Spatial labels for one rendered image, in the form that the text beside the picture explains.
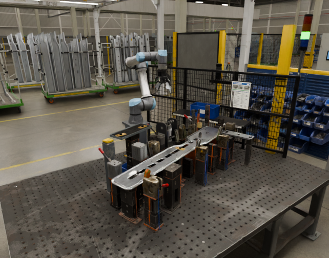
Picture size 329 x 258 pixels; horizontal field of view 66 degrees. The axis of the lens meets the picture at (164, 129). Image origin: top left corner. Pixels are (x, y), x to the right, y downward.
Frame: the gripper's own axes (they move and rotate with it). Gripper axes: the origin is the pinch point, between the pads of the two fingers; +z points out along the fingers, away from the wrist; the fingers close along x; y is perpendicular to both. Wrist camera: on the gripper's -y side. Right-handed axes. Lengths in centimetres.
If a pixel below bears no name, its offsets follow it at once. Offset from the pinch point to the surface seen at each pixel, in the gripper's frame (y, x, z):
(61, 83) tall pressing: -254, -614, 87
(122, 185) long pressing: 79, 28, 44
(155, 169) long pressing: 51, 32, 44
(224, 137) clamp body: -29, 47, 41
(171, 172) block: 51, 46, 42
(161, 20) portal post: -525, -429, -100
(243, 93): -91, 36, 12
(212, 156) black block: -15, 43, 56
